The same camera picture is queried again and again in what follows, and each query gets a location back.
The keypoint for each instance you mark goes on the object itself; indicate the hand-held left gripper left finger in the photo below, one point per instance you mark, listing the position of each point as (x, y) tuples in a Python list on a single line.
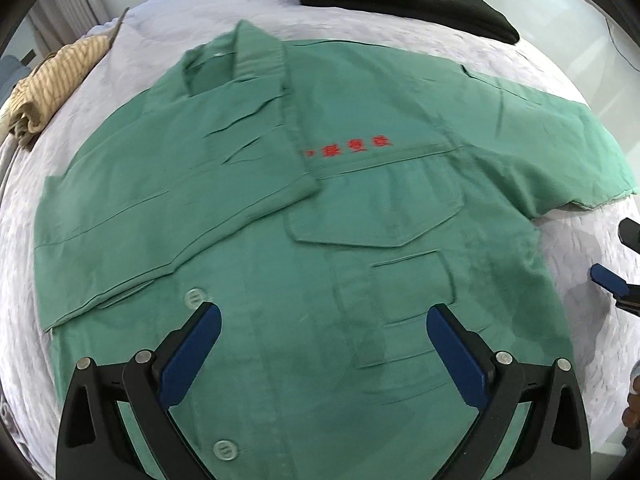
[(192, 355)]

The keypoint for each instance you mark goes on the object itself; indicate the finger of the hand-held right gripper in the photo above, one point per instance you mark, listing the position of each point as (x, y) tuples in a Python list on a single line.
[(612, 280), (631, 235)]

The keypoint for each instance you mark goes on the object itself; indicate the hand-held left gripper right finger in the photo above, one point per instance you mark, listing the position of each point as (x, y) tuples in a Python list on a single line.
[(457, 355)]

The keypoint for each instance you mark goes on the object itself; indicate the green button shirt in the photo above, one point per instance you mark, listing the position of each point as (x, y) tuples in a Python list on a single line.
[(310, 270)]

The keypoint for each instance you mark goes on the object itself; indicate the person's right hand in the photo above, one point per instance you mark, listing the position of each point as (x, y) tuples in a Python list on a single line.
[(635, 385)]

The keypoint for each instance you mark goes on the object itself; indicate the cream cloth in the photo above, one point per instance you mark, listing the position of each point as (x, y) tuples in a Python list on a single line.
[(5, 122)]

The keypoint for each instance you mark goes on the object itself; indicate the beige striped cloth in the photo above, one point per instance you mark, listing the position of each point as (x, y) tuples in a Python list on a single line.
[(55, 80)]

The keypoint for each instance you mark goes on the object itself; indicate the lavender embossed bed blanket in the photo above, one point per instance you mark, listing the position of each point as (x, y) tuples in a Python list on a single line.
[(125, 50)]

